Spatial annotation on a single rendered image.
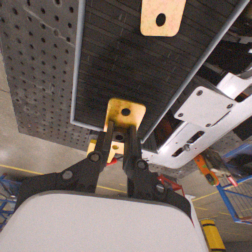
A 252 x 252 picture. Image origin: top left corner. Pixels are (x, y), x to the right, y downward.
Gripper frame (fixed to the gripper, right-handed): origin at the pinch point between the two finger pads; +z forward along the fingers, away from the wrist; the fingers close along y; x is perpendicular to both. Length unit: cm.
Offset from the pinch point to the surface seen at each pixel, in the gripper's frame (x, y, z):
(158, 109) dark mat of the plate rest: 0.9, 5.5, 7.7
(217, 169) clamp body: -26, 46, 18
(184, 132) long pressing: -15.0, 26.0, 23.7
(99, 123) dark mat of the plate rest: -4.4, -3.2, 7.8
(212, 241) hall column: -548, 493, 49
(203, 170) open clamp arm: -29, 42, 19
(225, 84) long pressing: 3.7, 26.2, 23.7
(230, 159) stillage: -115, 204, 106
